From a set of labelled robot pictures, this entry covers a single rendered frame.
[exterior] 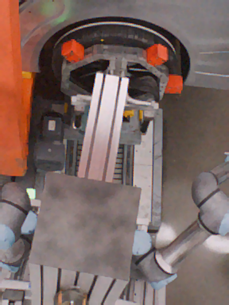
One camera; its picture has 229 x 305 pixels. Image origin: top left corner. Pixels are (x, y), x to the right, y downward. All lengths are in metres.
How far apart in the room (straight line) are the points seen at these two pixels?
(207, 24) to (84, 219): 1.48
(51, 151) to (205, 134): 1.17
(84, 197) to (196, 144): 2.46
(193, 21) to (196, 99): 1.43
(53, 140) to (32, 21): 0.86
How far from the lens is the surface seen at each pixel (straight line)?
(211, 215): 2.22
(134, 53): 2.76
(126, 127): 3.54
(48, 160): 3.24
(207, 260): 3.59
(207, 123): 3.93
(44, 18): 2.70
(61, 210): 1.42
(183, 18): 2.62
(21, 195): 2.04
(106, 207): 1.43
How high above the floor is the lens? 3.38
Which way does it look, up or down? 62 degrees down
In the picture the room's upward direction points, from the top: 10 degrees clockwise
